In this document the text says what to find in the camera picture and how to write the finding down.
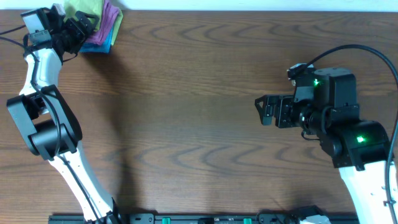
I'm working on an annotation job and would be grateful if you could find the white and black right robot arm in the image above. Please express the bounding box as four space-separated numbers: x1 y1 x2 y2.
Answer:
255 67 392 223

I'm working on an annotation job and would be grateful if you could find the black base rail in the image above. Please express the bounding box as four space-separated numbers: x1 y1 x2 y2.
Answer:
48 212 360 224

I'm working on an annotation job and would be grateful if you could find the folded yellow-green cloth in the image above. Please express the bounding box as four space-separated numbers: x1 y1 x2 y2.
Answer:
111 10 123 45

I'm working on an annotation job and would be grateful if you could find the folded blue cloth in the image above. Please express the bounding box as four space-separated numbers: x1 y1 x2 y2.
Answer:
79 29 113 54

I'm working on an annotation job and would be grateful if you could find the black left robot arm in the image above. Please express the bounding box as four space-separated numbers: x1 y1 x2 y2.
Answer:
6 4 124 223

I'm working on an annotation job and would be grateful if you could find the folded purple cloth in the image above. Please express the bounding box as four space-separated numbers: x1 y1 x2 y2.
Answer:
87 0 120 45

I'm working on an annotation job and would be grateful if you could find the green microfiber cloth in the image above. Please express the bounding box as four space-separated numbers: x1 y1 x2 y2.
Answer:
63 0 104 31

